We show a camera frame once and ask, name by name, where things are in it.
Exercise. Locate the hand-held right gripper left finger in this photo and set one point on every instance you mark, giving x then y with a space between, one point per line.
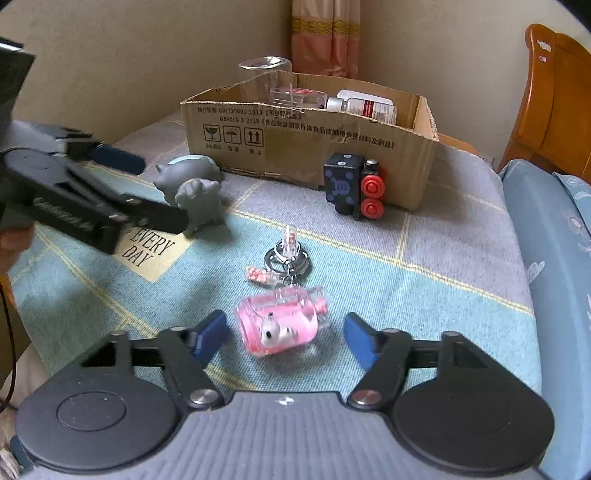
210 339

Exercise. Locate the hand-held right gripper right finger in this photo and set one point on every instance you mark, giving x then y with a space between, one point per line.
358 339

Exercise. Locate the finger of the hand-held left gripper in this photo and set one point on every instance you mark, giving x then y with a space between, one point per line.
117 159
92 207

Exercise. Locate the grey elephant toy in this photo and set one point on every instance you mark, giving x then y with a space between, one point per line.
198 203

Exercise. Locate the clear glass cup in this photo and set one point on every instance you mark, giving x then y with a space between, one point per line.
265 78

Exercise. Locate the brown cardboard box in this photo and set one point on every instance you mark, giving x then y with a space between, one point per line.
300 157

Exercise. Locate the clear round container red label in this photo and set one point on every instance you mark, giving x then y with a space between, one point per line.
300 98

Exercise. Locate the clear bottle of yellow capsules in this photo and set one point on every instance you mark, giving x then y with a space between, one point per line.
369 108

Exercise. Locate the person's left hand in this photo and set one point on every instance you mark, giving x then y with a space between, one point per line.
14 249

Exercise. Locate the checked blue grey blanket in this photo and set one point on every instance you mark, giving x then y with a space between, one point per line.
415 277

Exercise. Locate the black wooden toy train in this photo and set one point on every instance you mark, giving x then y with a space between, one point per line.
344 184

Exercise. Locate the pink patterned curtain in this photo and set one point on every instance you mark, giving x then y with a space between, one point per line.
323 37

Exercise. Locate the wooden headboard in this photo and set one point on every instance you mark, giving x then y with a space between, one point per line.
563 115

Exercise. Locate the white sticker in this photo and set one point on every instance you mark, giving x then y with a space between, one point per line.
545 46

